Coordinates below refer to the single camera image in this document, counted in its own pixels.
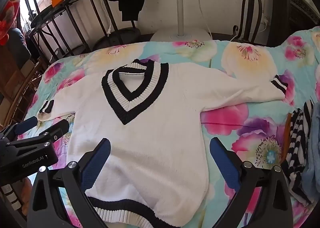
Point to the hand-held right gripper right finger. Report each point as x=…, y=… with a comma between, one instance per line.
x=222, y=160

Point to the light blue garment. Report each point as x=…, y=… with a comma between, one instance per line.
x=313, y=155

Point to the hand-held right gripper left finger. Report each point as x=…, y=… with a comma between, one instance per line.
x=98, y=160

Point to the red floral cloth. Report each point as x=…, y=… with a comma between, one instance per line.
x=7, y=23

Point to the dark carved wooden screen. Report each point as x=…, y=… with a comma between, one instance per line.
x=300, y=6

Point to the orange cloth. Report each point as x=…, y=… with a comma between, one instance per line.
x=288, y=130

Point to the floral blanket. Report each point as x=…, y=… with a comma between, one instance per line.
x=250, y=63

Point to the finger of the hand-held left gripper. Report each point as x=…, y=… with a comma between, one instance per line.
x=55, y=129
x=26, y=124

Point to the brown wooden furniture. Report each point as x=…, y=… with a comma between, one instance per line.
x=15, y=80

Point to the white standing fan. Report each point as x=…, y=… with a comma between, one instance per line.
x=180, y=6

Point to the black white striped garment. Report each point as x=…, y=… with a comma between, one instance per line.
x=297, y=138

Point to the white sweater with black trim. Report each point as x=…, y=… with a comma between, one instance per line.
x=150, y=130

